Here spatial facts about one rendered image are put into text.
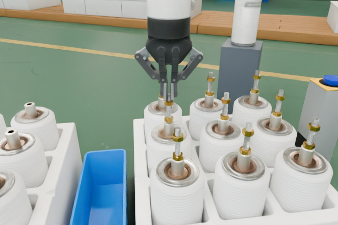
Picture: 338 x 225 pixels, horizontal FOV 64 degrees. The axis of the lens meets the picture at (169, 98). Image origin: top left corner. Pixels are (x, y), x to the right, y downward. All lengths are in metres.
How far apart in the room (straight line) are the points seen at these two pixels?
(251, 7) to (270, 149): 0.57
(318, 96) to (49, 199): 0.64
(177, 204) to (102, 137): 0.62
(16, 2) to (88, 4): 1.04
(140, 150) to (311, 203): 0.36
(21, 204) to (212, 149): 0.36
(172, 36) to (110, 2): 2.59
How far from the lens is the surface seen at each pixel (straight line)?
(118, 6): 2.99
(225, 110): 0.58
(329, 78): 0.75
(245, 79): 1.07
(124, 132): 1.06
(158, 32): 0.46
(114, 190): 0.82
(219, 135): 0.58
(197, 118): 0.68
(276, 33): 2.49
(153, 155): 0.57
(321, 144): 0.81
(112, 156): 0.78
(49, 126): 0.70
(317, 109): 0.76
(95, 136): 1.06
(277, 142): 0.62
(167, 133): 0.57
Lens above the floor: 0.57
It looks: 26 degrees down
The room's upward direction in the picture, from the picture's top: straight up
